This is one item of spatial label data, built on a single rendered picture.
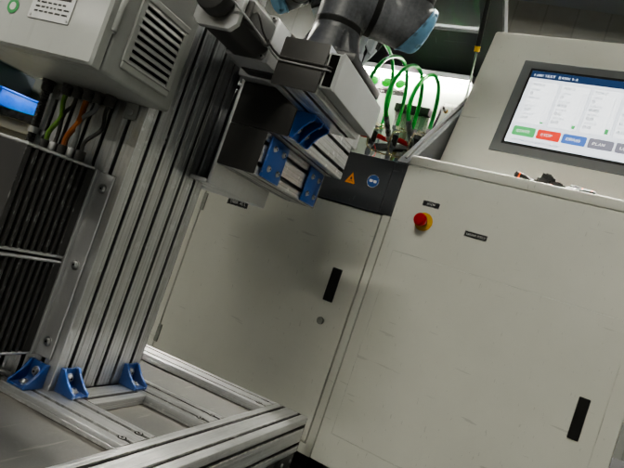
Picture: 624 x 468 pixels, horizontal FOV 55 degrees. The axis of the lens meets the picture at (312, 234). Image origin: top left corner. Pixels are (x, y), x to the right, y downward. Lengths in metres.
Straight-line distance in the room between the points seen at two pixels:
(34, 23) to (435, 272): 1.12
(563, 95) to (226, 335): 1.29
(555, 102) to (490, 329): 0.79
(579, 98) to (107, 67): 1.47
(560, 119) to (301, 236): 0.87
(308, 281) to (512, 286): 0.59
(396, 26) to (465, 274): 0.65
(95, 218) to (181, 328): 0.96
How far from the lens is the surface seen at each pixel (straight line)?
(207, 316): 1.98
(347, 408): 1.72
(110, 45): 0.98
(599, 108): 2.02
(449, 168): 1.71
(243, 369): 1.89
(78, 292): 1.15
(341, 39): 1.41
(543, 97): 2.05
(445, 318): 1.63
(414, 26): 1.47
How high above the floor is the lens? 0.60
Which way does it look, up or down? 2 degrees up
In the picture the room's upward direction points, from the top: 19 degrees clockwise
